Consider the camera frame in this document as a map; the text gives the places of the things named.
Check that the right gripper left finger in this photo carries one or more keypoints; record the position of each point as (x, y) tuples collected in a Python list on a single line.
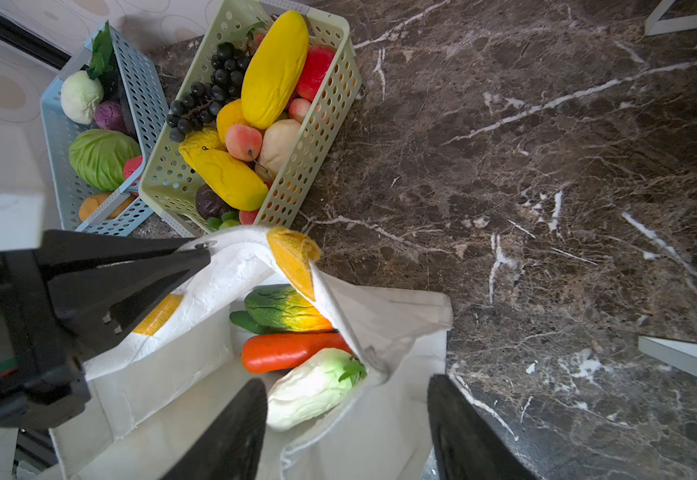
[(231, 447)]

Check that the orange-red carrot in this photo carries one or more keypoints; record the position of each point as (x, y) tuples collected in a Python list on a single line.
[(275, 352)]

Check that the black grape bunch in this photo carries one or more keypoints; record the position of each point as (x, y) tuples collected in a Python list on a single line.
[(192, 111)]

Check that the tall yellow mango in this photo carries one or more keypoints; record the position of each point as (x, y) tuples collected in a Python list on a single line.
[(274, 70)]

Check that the green leafy vegetable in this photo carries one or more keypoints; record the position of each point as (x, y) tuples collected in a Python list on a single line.
[(100, 63)]

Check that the beige pear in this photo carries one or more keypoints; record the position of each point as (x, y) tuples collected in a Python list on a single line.
[(277, 146)]

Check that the green cabbage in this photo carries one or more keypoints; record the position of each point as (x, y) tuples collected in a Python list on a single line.
[(98, 157)]

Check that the green cucumber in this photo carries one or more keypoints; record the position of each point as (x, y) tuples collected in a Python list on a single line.
[(244, 320)]

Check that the green plastic basket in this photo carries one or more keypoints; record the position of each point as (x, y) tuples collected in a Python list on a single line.
[(169, 183)]

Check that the pink peach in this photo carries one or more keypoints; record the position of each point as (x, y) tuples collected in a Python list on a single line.
[(244, 142)]

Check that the yellow lemon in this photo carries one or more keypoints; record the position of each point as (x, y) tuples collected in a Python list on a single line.
[(230, 115)]

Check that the white radish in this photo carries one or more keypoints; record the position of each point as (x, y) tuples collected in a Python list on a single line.
[(80, 96)]

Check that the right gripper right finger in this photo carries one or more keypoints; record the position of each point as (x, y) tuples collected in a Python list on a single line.
[(465, 446)]

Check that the white grocery bag yellow handles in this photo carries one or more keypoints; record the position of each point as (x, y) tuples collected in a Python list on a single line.
[(154, 395)]

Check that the blue plastic basket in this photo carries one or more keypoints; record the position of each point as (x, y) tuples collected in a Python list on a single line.
[(134, 84)]

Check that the red-green mango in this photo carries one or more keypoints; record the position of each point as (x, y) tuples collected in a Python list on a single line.
[(248, 217)]

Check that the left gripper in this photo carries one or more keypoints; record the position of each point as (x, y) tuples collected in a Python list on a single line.
[(99, 289)]

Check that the orange-green papaya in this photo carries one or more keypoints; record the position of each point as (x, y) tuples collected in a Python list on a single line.
[(283, 308)]

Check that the purple cabbage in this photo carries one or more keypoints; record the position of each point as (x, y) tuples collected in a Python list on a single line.
[(109, 116)]

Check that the lying yellow mango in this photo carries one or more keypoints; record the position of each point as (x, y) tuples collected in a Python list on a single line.
[(235, 183)]

